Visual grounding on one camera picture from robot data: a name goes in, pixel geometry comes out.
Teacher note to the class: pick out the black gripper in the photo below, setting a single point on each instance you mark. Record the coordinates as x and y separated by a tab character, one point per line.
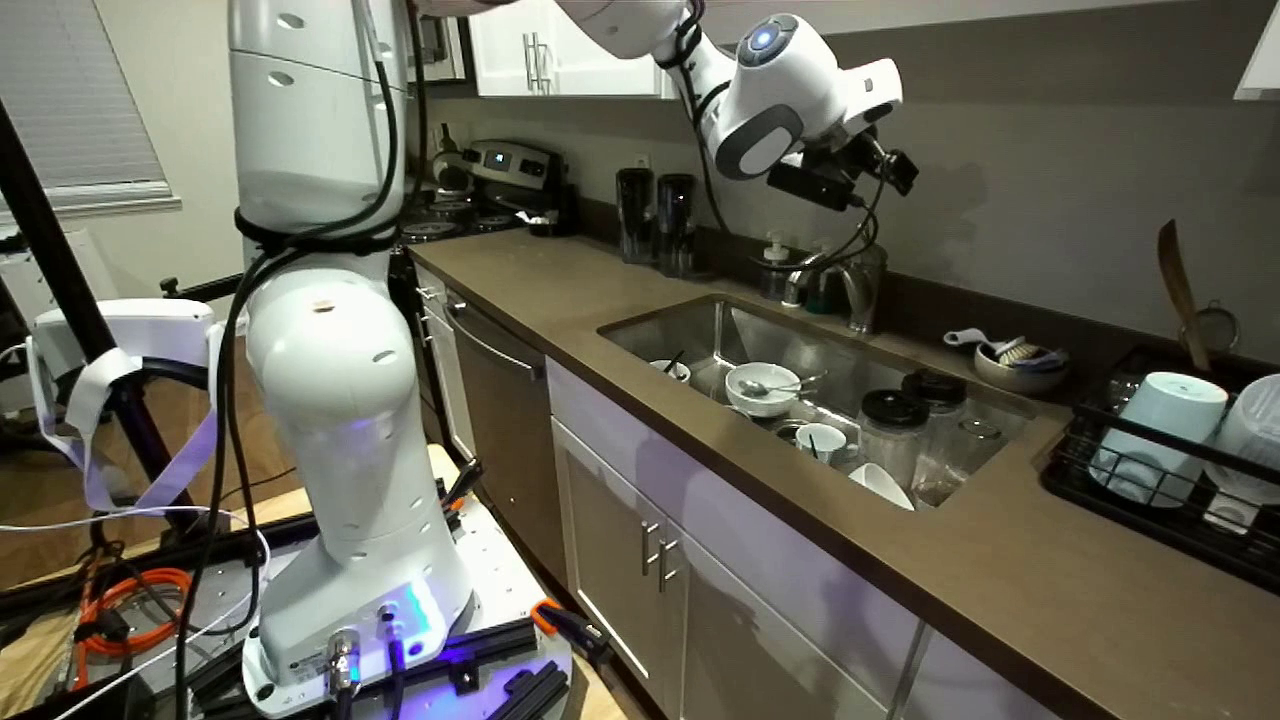
854	157

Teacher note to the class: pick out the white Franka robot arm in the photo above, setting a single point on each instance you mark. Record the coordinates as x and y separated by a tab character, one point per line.
334	401

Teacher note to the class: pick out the chrome faucet spout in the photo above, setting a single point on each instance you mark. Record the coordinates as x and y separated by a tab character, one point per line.
835	282

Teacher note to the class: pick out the stainless steel sink basin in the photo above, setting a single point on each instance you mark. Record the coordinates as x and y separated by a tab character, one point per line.
693	332

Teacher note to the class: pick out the green soap dispenser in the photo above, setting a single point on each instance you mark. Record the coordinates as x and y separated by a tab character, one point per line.
772	266

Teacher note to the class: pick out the small dish with sponge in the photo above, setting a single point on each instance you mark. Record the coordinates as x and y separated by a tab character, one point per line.
1021	365

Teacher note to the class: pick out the large white bowl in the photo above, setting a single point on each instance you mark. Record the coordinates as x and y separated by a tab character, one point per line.
762	394

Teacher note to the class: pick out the metal spoon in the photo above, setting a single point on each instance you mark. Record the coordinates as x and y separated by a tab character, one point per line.
749	387

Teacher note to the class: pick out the small white cup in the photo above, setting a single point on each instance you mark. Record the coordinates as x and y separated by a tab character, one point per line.
823	441

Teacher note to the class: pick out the white upper cabinet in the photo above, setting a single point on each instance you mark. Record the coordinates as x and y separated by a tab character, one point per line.
1262	52
584	52

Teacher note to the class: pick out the wooden spatula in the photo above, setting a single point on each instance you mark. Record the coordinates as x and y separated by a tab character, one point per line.
1183	295

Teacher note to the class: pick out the white shallow bowl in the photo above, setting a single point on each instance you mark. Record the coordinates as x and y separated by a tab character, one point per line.
883	485

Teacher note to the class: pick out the stainless stove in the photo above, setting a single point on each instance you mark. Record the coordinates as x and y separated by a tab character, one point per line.
512	172

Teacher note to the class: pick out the white under-counter cabinets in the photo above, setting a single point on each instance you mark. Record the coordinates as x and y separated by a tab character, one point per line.
744	563

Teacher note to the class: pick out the black dish rack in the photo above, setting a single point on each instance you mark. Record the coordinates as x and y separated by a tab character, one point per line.
1146	523

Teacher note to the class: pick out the white container in rack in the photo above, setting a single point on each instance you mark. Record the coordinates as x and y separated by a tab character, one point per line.
1255	421

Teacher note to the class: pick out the dark dishwasher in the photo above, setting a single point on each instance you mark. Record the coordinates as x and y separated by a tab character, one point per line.
512	441

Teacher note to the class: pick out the white window blind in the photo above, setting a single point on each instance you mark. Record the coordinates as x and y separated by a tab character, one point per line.
74	95

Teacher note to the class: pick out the black tripod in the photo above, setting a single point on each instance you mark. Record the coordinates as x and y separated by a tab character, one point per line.
65	295

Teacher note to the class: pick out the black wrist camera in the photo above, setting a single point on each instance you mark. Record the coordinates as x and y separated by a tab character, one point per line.
810	186

